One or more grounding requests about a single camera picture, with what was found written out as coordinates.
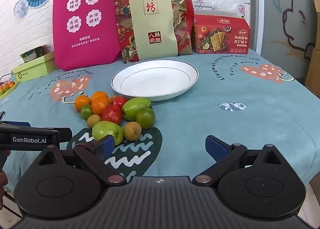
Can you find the orange tangerine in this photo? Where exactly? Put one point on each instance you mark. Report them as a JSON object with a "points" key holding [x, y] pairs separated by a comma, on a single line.
{"points": [[99, 107], [82, 103], [98, 95]]}

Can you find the small green lime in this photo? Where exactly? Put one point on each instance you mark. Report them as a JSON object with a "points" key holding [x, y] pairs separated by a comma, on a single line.
{"points": [[86, 112]]}

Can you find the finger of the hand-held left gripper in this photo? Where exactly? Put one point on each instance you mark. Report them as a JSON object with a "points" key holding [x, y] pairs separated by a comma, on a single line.
{"points": [[63, 133]]}

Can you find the red cracker box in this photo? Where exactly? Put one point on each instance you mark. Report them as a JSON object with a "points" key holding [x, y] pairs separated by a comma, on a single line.
{"points": [[222, 39]]}

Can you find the white plate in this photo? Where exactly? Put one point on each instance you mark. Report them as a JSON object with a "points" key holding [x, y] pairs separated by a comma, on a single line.
{"points": [[155, 81]]}

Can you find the pink tote bag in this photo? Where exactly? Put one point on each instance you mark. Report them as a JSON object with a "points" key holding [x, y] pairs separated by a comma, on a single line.
{"points": [[82, 51]]}

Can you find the small red wax apple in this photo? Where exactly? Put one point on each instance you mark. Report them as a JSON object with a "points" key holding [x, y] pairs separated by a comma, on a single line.
{"points": [[119, 101]]}

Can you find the light green guava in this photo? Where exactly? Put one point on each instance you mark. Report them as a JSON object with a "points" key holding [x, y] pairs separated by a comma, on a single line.
{"points": [[105, 130]]}

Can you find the dark green round fruit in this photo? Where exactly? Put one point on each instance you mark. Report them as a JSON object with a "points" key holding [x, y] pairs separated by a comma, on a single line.
{"points": [[145, 118]]}

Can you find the blue printed tablecloth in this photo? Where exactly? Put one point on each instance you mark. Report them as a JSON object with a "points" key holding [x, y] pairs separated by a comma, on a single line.
{"points": [[225, 124]]}

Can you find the large red wax apple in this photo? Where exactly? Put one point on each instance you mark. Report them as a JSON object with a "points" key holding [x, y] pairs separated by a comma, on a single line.
{"points": [[111, 114]]}

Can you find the light green box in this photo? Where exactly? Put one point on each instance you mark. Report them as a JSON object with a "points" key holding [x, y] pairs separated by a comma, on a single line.
{"points": [[32, 70]]}

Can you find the yellow tray of fruit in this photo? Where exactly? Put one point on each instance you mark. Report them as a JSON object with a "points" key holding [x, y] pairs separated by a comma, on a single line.
{"points": [[7, 89]]}

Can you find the person's left hand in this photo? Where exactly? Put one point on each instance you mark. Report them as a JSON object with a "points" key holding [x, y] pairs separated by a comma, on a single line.
{"points": [[3, 179]]}

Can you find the small white paper fan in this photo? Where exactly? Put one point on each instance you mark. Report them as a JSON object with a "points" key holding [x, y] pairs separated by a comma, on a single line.
{"points": [[21, 9]]}

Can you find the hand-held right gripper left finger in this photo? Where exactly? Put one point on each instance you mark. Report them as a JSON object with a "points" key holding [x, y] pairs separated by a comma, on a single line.
{"points": [[108, 144]]}

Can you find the cardboard box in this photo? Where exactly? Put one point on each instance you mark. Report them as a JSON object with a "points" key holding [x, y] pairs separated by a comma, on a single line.
{"points": [[313, 69], [316, 19]]}

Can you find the brown longan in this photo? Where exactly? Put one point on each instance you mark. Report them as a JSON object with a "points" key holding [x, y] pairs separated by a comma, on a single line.
{"points": [[132, 131], [93, 121]]}

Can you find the green patterned bowl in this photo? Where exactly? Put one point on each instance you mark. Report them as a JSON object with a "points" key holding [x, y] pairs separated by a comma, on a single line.
{"points": [[32, 54]]}

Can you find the red patterned gift bag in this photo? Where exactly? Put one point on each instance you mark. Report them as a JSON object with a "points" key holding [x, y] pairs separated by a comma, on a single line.
{"points": [[152, 41]]}

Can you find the oblong light green fruit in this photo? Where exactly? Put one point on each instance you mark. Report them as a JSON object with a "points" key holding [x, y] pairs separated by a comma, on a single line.
{"points": [[135, 106]]}

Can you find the white door frame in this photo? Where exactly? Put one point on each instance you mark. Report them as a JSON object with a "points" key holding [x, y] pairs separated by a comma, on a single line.
{"points": [[257, 7]]}

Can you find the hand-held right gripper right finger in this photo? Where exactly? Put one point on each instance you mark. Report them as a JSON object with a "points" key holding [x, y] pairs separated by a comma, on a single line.
{"points": [[215, 145]]}

